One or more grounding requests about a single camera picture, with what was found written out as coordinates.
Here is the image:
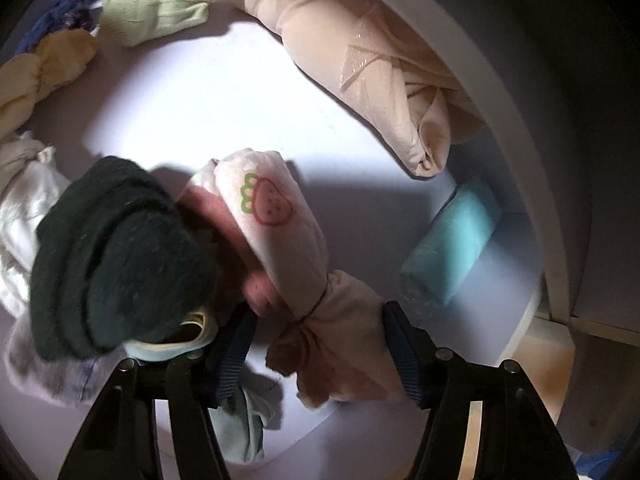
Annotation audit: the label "light green sock bundle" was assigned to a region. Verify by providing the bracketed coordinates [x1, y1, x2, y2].
[97, 0, 220, 48]

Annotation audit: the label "dark green knit sock bundle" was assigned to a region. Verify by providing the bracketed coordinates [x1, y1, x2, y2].
[29, 156, 221, 361]

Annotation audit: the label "tan stockings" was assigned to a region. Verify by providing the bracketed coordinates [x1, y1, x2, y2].
[0, 27, 98, 141]

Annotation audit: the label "dark blue cloth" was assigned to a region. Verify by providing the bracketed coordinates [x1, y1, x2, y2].
[15, 0, 103, 56]

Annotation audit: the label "grey-green cloth bundle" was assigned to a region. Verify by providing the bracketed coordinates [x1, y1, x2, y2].
[207, 375, 283, 466]

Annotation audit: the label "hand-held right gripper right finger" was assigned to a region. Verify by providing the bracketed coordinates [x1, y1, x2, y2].
[382, 301, 581, 480]

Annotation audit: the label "beige tights bundle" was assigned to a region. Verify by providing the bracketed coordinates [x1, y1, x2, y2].
[215, 0, 483, 178]

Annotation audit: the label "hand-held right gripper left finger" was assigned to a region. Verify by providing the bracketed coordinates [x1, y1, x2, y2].
[57, 307, 258, 480]

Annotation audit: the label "turquoise folded cloth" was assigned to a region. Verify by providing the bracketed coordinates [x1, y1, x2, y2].
[400, 175, 503, 306]

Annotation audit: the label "white drawer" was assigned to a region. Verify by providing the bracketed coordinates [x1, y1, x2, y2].
[0, 0, 596, 461]

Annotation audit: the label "pink strawberry print sock bundle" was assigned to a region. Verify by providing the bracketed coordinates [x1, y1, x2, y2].
[177, 147, 416, 408]

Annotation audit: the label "light blue yellow-trimmed cloth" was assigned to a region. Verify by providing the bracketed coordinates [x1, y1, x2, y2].
[125, 310, 221, 363]

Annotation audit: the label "lavender grey sock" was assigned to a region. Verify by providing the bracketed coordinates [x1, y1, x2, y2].
[5, 310, 121, 408]

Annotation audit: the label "white cloth bundle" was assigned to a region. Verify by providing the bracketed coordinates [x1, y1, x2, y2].
[0, 132, 76, 318]

